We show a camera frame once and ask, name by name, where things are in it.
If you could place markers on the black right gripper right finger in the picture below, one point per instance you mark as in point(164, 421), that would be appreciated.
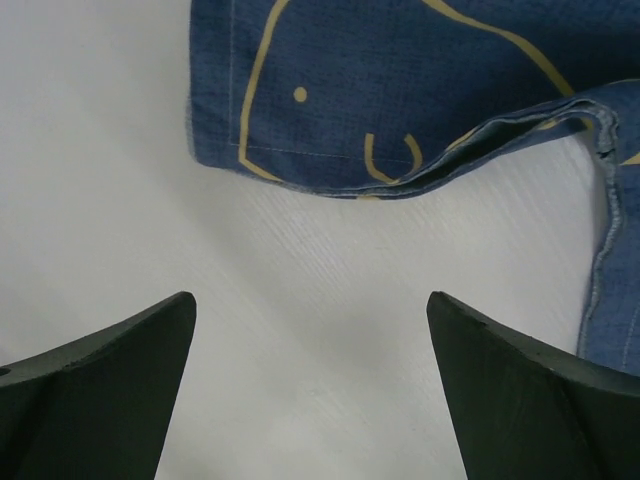
point(523, 409)

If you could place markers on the blue cloth placemat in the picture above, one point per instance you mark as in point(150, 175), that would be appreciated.
point(394, 99)

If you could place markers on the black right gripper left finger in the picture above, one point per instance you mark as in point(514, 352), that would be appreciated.
point(98, 407)

